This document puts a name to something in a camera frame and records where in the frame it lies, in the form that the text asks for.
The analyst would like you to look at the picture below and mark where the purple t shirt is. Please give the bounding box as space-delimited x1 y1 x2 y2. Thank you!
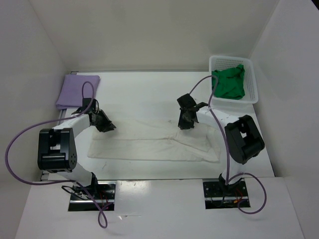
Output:
56 74 100 110

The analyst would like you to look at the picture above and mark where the cream t shirt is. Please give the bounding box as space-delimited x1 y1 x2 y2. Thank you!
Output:
88 119 220 163

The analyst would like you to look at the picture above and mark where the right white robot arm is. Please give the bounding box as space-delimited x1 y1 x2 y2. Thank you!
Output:
177 94 265 196

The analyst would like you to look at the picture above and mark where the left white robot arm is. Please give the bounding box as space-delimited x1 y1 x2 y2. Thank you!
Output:
37 98 116 199

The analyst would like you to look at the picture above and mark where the green t shirt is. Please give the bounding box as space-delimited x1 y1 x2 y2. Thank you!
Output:
211 64 245 100

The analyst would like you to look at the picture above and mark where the white perforated plastic basket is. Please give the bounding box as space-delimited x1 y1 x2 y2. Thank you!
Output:
209 55 258 104

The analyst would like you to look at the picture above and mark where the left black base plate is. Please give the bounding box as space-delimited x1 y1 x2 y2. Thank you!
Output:
61 182 116 212

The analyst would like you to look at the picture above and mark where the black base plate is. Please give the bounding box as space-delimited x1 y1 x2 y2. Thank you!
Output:
202 179 251 209
61 182 116 212

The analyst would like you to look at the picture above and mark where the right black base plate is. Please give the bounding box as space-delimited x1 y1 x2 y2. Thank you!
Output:
202 179 251 209

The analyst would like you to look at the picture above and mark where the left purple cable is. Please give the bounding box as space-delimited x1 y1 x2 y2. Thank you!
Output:
5 81 114 229

